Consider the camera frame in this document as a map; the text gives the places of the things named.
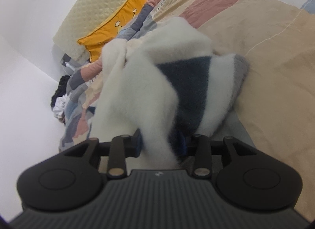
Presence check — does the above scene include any black clothes pile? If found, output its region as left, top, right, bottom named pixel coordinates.
left=50, top=75, right=70, bottom=108

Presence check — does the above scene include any grey wall socket panel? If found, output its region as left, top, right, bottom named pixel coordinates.
left=60, top=54, right=82, bottom=71

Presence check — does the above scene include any white navy striped fluffy blanket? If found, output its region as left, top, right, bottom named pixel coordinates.
left=91, top=17, right=249, bottom=170

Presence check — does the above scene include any patchwork pastel duvet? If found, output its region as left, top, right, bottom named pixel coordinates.
left=58, top=0, right=315, bottom=222

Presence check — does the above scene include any cream quilted headboard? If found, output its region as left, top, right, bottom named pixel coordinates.
left=53, top=0, right=126, bottom=65

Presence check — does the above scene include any orange crown pillow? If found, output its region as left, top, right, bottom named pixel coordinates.
left=77, top=0, right=147, bottom=62

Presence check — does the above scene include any white clothes pile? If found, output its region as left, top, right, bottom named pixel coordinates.
left=52, top=94, right=68, bottom=119

